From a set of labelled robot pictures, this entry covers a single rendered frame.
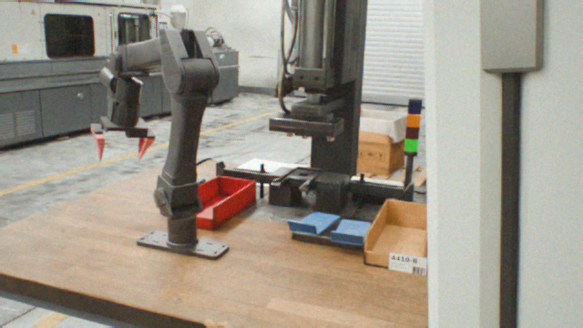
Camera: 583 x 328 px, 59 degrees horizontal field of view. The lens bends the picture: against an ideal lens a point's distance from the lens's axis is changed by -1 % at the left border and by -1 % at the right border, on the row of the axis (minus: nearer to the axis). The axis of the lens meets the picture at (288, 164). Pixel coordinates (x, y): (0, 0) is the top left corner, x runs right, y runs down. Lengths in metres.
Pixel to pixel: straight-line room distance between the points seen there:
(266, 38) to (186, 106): 10.62
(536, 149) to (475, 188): 0.02
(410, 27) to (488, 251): 10.43
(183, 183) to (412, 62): 9.63
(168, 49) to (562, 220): 0.90
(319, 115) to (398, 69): 9.35
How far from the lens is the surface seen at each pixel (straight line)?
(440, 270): 0.20
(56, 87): 6.74
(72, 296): 1.05
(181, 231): 1.13
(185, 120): 1.05
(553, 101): 0.19
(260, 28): 11.69
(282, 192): 1.42
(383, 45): 10.71
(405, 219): 1.32
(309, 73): 1.34
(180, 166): 1.09
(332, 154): 1.62
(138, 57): 1.18
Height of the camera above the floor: 1.36
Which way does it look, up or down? 14 degrees down
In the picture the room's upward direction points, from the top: 2 degrees clockwise
